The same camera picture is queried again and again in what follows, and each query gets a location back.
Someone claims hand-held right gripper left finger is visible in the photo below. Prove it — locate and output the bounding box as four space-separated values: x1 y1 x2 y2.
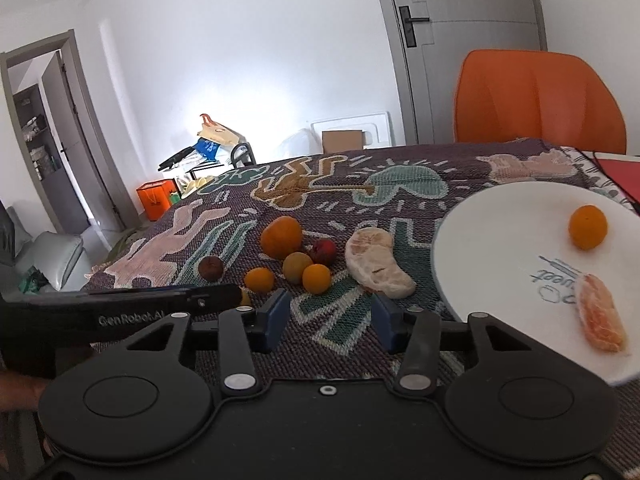
112 289 293 394

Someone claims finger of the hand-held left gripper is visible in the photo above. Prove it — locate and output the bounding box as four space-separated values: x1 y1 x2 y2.
172 283 243 319

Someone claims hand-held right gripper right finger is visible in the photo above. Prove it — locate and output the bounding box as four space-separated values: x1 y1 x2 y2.
371 291 545 395

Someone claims dark brown round fruit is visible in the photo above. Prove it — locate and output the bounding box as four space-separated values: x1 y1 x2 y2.
198 255 224 281

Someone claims small orange kumquat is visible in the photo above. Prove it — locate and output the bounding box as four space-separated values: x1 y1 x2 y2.
568 204 609 251
302 263 332 294
244 267 276 293

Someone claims yellow-green round fruit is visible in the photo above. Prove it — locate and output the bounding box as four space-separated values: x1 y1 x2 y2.
283 252 314 284

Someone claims peeled pomelo piece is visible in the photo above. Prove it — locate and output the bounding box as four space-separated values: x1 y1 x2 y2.
345 227 417 299

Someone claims large orange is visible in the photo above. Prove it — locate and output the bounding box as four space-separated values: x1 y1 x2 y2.
260 216 304 260

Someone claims white plate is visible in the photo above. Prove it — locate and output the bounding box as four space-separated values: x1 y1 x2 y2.
431 181 640 387

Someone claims person's left forearm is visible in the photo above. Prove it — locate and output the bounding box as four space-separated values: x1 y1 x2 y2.
0 369 51 412

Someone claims green item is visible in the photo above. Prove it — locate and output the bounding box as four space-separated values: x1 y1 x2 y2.
19 265 48 295

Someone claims grey sofa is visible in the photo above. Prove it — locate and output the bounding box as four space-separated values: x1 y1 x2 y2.
0 200 86 295

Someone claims red round fruit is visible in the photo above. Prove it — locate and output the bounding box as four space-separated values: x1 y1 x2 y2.
311 239 337 267

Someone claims orange paper bag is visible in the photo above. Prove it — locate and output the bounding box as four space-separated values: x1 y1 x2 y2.
136 178 181 222

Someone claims printed blanket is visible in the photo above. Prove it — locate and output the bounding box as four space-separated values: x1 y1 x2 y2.
82 137 640 480

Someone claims black folding cart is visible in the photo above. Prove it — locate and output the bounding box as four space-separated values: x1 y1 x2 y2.
230 142 258 168

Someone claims blue bag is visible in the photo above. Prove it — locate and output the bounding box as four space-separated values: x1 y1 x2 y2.
192 138 224 162

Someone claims brown paper bag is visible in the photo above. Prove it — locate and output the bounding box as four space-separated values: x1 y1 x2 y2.
196 114 241 149

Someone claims dark open door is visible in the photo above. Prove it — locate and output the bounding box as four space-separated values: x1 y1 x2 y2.
40 50 126 235

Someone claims white plastic bag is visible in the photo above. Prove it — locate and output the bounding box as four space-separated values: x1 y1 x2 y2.
277 127 322 159

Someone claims storage shelf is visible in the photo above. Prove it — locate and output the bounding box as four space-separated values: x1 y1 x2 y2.
12 84 57 182

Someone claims cardboard box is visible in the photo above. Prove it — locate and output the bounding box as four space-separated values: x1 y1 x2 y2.
321 130 365 154

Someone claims white foam panel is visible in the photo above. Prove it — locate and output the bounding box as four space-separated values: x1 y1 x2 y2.
306 111 396 150

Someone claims peeled tangerine piece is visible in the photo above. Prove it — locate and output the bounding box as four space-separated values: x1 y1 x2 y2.
575 273 628 353

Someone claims orange chair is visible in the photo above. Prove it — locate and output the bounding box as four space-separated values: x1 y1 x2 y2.
452 49 628 157

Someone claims red paper mat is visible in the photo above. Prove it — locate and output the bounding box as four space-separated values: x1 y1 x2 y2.
575 149 640 206

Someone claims grey door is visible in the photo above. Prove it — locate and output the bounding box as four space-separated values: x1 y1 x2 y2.
382 0 548 147

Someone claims black door handle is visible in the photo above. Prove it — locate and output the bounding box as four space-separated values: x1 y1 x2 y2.
398 5 431 49

